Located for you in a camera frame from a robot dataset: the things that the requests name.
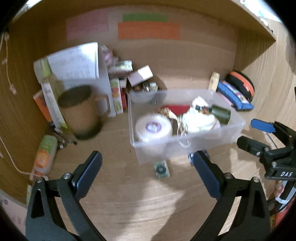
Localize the dark green glass bottle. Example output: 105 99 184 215
195 105 231 125

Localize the red velvet pouch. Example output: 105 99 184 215
163 104 190 115

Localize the white tissue roll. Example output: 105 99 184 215
135 113 173 142

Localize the white receipt paper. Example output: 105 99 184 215
0 190 28 235

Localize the blue pencil case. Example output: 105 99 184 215
217 81 254 111

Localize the black orange round case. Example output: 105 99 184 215
225 70 255 102

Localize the green orange tube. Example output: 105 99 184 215
34 135 58 175

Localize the blue small packet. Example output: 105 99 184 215
188 150 210 166

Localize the cream small bottle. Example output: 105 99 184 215
208 72 220 91

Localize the clear plastic storage bin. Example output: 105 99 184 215
128 89 245 164

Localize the small green square packet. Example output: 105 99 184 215
154 160 170 179

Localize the brown mug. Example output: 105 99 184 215
57 85 111 140

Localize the orange carton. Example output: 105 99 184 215
33 90 53 123

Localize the small white cardboard box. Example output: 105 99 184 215
127 65 153 87

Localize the tall white green bottle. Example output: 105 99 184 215
41 58 68 129

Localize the fruit pattern box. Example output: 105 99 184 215
110 78 123 114

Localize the white paper sheet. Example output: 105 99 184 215
47 42 99 80

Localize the green sticky note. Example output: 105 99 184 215
122 13 168 22

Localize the orange sticky note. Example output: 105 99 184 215
117 21 180 40

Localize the pink sticky note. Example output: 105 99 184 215
66 9 108 41

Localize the white drawstring cloth bag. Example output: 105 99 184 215
182 96 221 133

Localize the white cable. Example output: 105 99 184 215
0 32 49 180

